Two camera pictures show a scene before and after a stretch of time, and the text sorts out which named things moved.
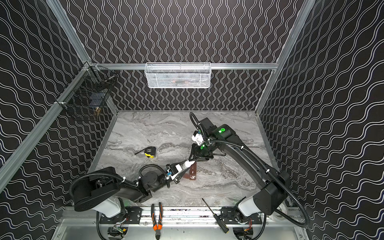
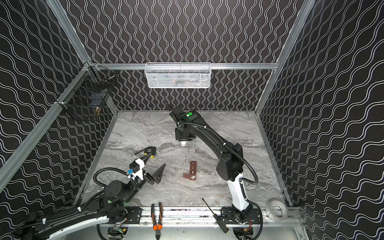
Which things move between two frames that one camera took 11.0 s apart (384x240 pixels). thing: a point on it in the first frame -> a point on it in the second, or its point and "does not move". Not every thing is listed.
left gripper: [174, 173] -> [147, 170]
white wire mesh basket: [178, 75] does not move
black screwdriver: [219, 221] does not move
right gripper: [200, 148] -> [184, 135]
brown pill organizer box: [192, 175] does not move
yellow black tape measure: [149, 152] does not move
